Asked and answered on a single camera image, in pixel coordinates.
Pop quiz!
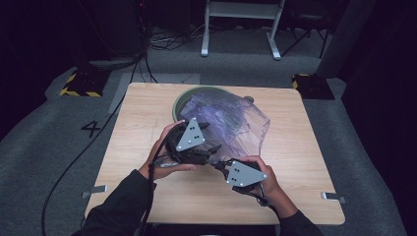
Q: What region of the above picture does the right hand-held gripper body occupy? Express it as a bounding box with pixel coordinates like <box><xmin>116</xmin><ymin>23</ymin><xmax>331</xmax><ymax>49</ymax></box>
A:
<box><xmin>224</xmin><ymin>158</ymin><xmax>268</xmax><ymax>198</ymax></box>

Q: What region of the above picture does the black chair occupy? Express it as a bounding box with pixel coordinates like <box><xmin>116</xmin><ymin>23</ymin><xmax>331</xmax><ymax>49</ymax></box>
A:
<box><xmin>280</xmin><ymin>0</ymin><xmax>332</xmax><ymax>59</ymax></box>

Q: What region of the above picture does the long black floor cable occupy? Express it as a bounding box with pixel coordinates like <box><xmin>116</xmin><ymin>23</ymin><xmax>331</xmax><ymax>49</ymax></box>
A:
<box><xmin>40</xmin><ymin>52</ymin><xmax>149</xmax><ymax>236</ymax></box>

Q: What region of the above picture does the grey column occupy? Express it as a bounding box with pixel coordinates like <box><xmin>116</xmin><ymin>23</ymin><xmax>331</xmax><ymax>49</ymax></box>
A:
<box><xmin>315</xmin><ymin>0</ymin><xmax>378</xmax><ymax>79</ymax></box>

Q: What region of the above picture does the white desk frame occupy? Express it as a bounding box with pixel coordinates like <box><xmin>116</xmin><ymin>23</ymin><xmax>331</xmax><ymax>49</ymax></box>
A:
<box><xmin>200</xmin><ymin>0</ymin><xmax>286</xmax><ymax>61</ymax></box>

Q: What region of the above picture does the black yellow striped base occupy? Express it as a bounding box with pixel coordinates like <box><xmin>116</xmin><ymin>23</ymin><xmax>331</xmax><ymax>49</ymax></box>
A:
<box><xmin>59</xmin><ymin>67</ymin><xmax>111</xmax><ymax>98</ymax></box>
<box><xmin>291</xmin><ymin>73</ymin><xmax>336</xmax><ymax>101</ymax></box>

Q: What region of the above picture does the grey metal table bracket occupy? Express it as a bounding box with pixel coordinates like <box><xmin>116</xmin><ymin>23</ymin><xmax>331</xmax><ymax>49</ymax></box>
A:
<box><xmin>320</xmin><ymin>192</ymin><xmax>346</xmax><ymax>205</ymax></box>
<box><xmin>82</xmin><ymin>185</ymin><xmax>108</xmax><ymax>200</ymax></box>

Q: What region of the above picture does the person's left hand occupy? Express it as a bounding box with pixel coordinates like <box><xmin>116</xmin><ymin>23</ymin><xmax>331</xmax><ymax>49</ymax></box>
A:
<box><xmin>138</xmin><ymin>119</ymin><xmax>198</xmax><ymax>181</ymax></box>

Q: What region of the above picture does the person's right hand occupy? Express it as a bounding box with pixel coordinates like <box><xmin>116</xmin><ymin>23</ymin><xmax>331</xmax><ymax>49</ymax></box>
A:
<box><xmin>240</xmin><ymin>155</ymin><xmax>283</xmax><ymax>205</ymax></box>

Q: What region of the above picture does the bundle of floor cables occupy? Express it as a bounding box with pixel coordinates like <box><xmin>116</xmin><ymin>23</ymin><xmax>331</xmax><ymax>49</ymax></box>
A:
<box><xmin>147</xmin><ymin>24</ymin><xmax>205</xmax><ymax>52</ymax></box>

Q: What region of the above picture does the purple plastic bag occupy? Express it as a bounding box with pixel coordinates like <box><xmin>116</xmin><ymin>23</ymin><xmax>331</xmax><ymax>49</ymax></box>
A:
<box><xmin>179</xmin><ymin>90</ymin><xmax>271</xmax><ymax>165</ymax></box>

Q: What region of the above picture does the green plastic bin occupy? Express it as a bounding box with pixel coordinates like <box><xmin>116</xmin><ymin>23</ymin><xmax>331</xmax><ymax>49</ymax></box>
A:
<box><xmin>171</xmin><ymin>86</ymin><xmax>255</xmax><ymax>122</ymax></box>

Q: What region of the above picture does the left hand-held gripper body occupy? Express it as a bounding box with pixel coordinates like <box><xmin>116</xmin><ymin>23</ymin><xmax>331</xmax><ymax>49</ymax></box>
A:
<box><xmin>165</xmin><ymin>117</ymin><xmax>211</xmax><ymax>166</ymax></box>

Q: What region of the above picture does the hand-held gripper cable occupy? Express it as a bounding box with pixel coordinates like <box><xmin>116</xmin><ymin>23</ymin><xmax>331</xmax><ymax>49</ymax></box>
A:
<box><xmin>242</xmin><ymin>184</ymin><xmax>280</xmax><ymax>215</ymax></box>
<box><xmin>136</xmin><ymin>123</ymin><xmax>185</xmax><ymax>236</ymax></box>

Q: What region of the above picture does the left hand-held gripper cable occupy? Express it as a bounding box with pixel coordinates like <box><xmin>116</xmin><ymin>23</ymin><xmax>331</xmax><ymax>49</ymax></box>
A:
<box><xmin>136</xmin><ymin>123</ymin><xmax>185</xmax><ymax>236</ymax></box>

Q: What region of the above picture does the right hand-held gripper cable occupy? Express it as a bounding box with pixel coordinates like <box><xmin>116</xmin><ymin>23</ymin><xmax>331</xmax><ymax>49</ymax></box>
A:
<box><xmin>242</xmin><ymin>184</ymin><xmax>280</xmax><ymax>215</ymax></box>

